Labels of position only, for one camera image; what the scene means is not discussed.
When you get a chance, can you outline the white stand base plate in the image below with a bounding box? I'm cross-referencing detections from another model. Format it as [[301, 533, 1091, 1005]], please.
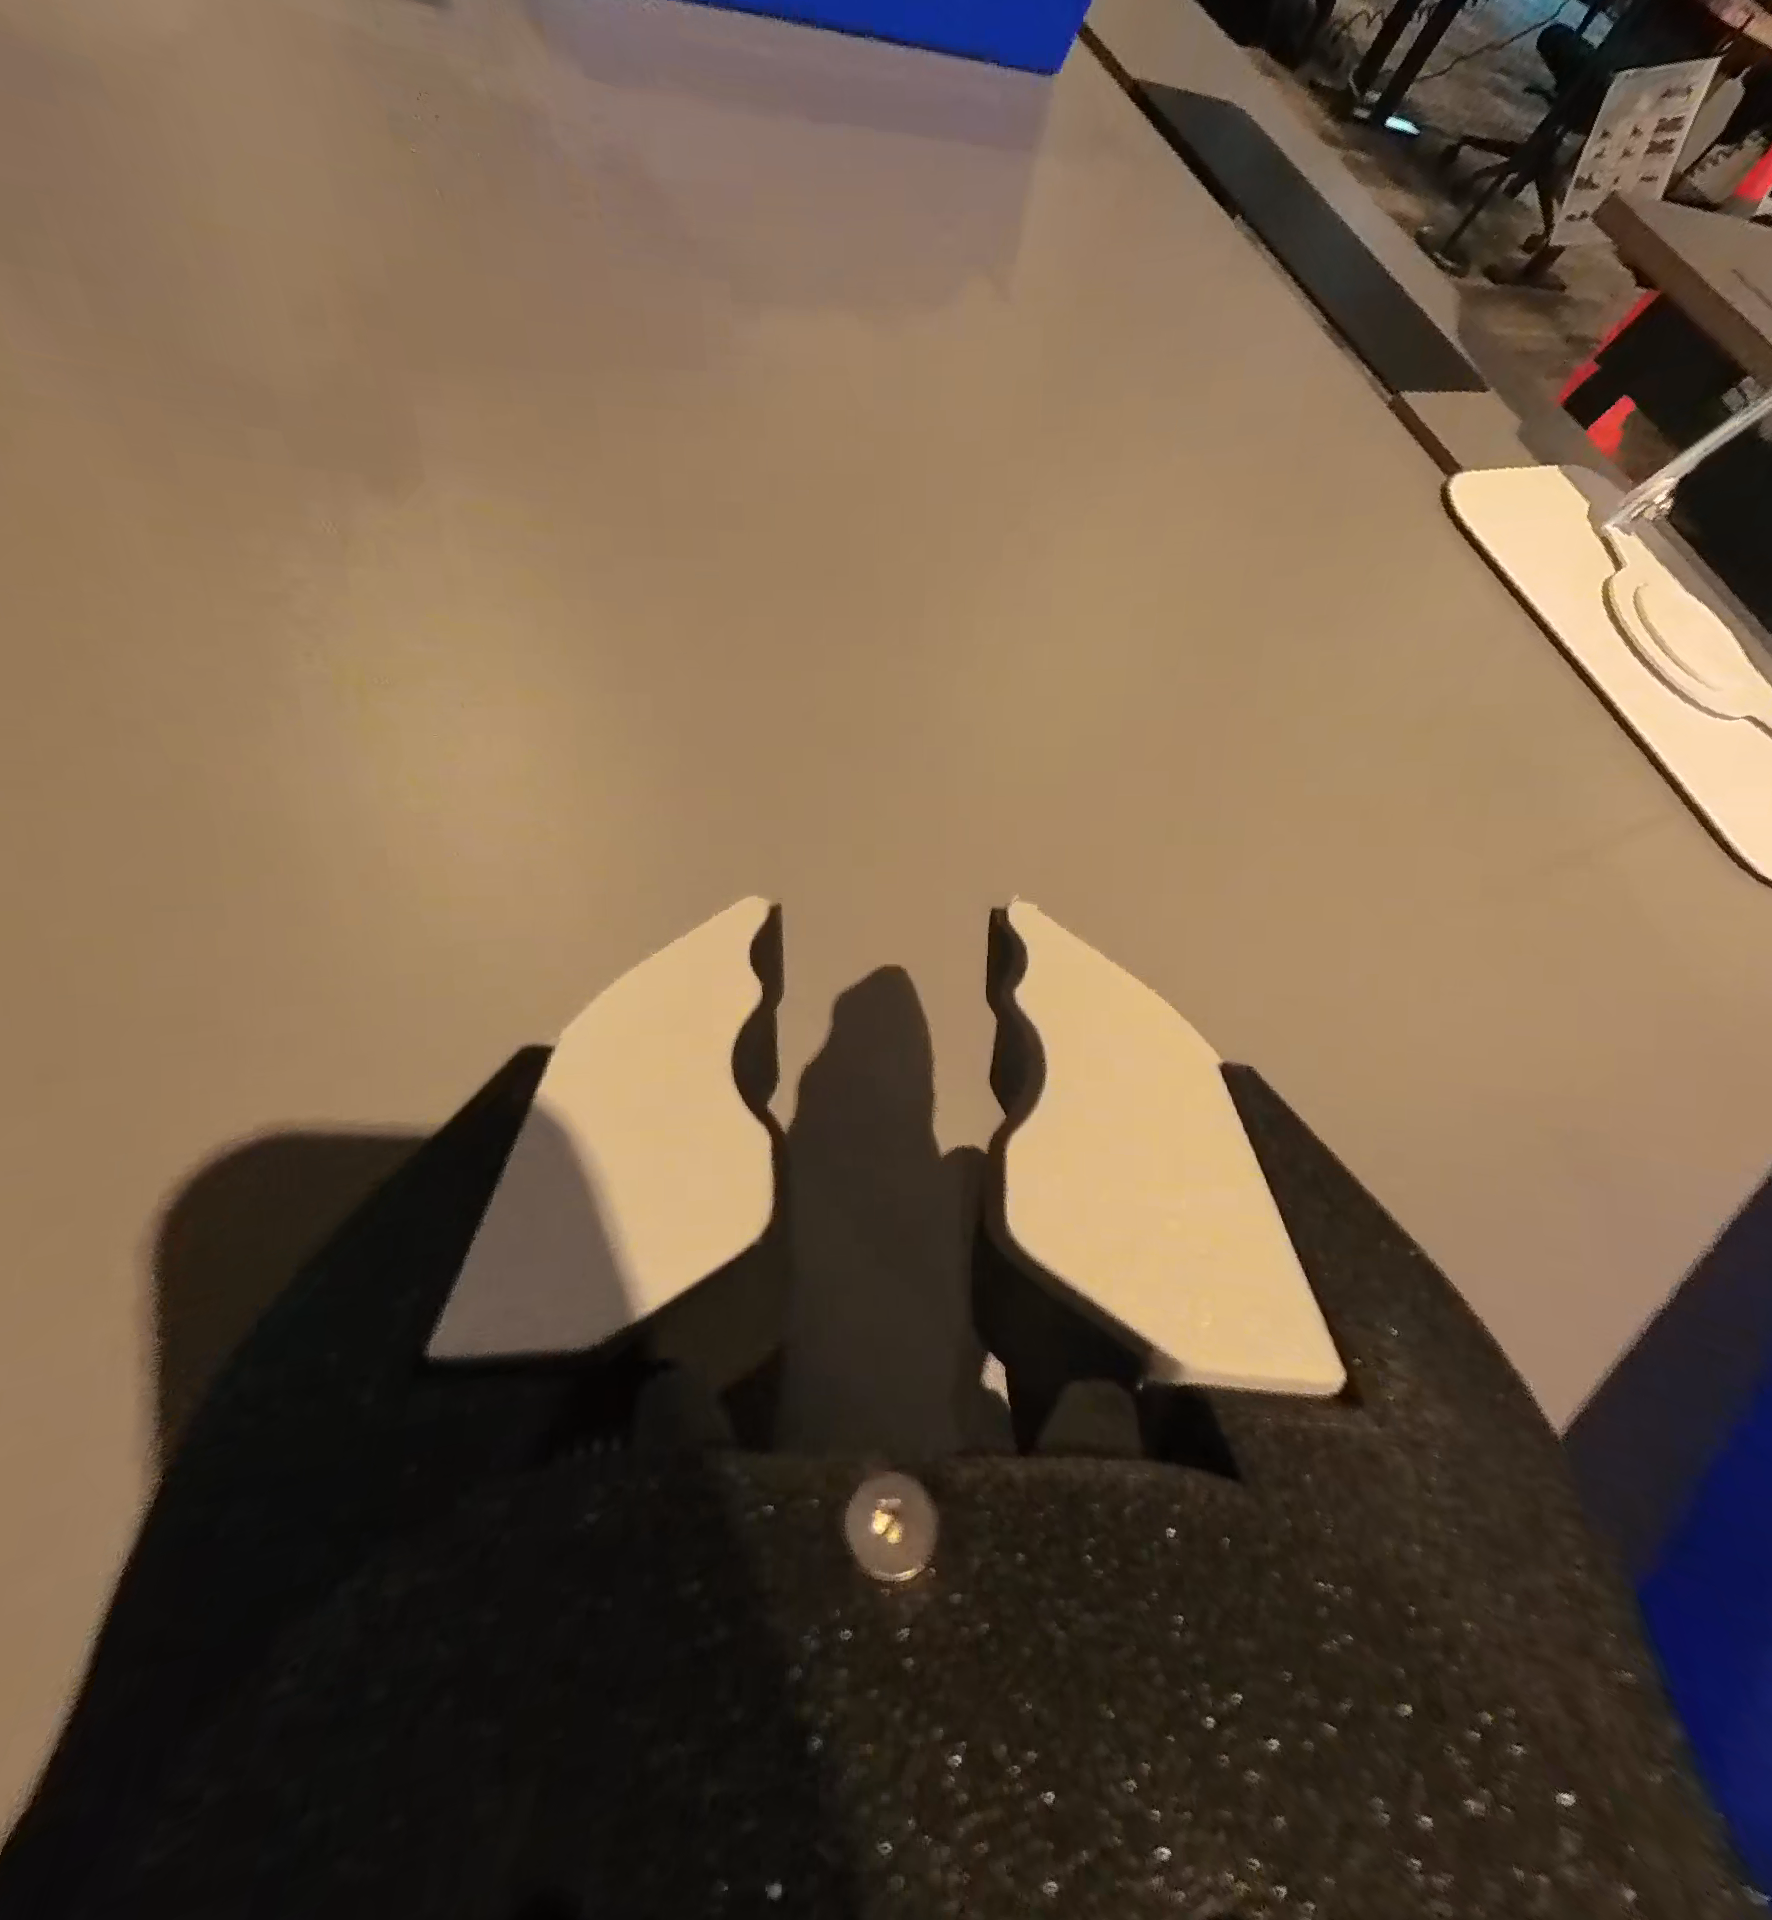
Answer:
[[1446, 461, 1772, 891]]

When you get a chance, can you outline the blue plastic bin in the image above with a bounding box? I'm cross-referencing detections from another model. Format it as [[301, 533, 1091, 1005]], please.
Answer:
[[667, 0, 1095, 73]]

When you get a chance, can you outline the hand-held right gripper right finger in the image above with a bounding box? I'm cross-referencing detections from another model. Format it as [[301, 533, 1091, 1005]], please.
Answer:
[[984, 897, 1348, 1399]]

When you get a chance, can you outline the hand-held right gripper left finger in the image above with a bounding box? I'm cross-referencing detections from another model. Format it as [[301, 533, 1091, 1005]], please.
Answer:
[[425, 897, 789, 1364]]

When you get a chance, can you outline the background desk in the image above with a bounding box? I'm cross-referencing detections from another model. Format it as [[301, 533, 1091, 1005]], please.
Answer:
[[1594, 191, 1772, 436]]

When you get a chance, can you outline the black desk panel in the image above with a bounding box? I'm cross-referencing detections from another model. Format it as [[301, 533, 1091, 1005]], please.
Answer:
[[1138, 81, 1490, 395]]

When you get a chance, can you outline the white printed sign board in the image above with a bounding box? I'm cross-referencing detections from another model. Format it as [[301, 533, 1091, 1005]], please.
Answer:
[[1554, 56, 1722, 244]]

